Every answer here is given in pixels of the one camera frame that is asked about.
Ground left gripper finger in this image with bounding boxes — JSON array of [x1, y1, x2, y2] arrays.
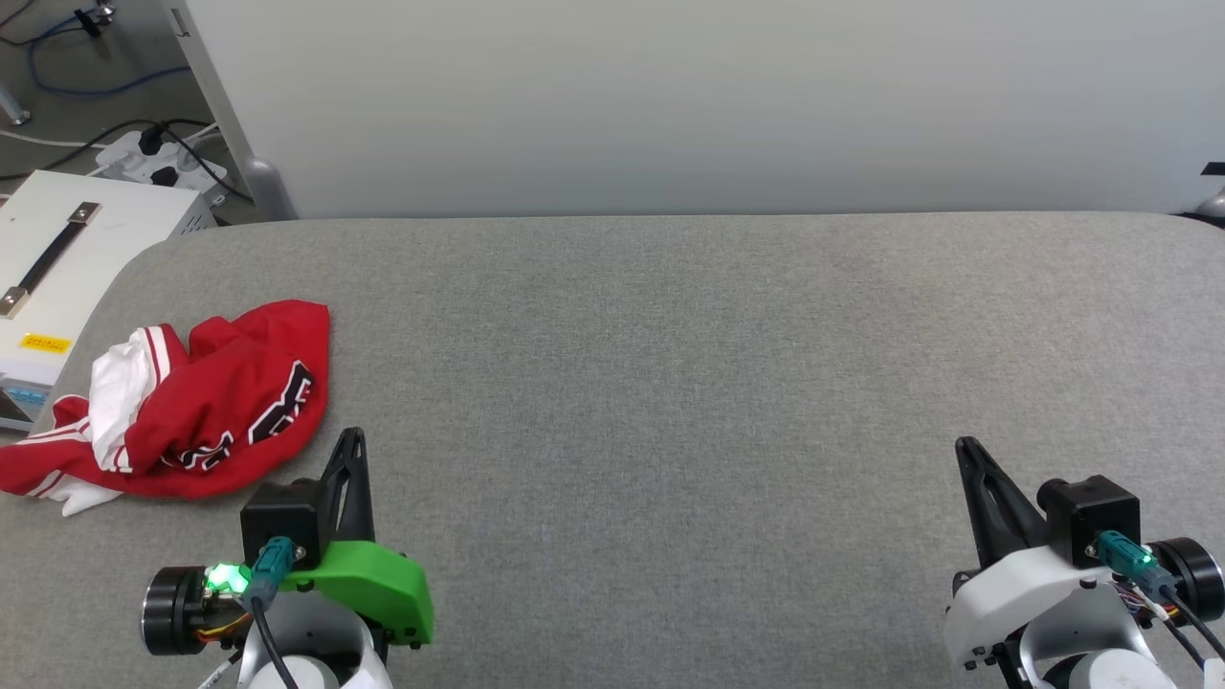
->
[[321, 428, 357, 545], [346, 428, 375, 543]]

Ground left camera cable teal connector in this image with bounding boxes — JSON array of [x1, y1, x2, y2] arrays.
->
[[241, 536, 303, 689]]

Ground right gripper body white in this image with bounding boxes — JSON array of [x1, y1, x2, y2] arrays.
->
[[943, 538, 1225, 671]]

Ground white power strip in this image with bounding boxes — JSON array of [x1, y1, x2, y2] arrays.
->
[[92, 129, 229, 208]]

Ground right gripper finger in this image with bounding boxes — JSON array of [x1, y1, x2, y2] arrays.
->
[[957, 437, 1020, 567], [965, 437, 1049, 556]]

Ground camera cable teal connector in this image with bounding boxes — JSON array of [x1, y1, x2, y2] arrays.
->
[[1094, 529, 1225, 663], [241, 536, 303, 689]]

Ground left gripper body green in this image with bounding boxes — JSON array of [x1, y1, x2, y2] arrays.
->
[[144, 541, 434, 657]]

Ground white equipment box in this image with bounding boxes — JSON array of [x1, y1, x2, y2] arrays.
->
[[0, 170, 218, 433]]

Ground black strap handle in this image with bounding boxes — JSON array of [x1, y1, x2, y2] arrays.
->
[[0, 201, 102, 320]]

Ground red basketball jersey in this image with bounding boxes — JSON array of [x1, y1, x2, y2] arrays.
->
[[0, 300, 331, 518]]

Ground white cable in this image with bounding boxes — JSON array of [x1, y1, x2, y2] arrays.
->
[[0, 128, 108, 151]]

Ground blue cable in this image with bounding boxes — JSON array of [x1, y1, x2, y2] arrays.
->
[[26, 13, 192, 98]]

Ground white partition panel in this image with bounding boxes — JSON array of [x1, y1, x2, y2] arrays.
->
[[161, 0, 1225, 221]]

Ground right camera cable teal connector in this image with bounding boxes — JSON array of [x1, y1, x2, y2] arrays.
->
[[1094, 529, 1225, 663]]

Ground black power cable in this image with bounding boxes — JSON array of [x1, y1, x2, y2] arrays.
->
[[153, 117, 256, 205]]

